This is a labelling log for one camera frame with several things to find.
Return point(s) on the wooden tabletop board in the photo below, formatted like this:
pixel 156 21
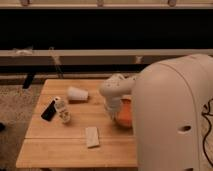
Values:
pixel 51 144

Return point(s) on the white patterned bottle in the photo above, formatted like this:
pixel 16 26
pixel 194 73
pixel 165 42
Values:
pixel 62 110

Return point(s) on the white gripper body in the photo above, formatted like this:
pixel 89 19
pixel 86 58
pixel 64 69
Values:
pixel 113 106

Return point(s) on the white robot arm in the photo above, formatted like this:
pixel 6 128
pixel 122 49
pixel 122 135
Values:
pixel 168 99

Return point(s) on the white paper cup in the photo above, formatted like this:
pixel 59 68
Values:
pixel 77 94

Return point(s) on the horizontal wooden rail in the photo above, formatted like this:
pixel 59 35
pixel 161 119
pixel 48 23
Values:
pixel 137 52

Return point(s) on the black smartphone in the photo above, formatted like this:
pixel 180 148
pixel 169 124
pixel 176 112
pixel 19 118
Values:
pixel 49 112

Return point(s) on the orange ceramic bowl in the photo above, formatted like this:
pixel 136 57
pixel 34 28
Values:
pixel 124 116

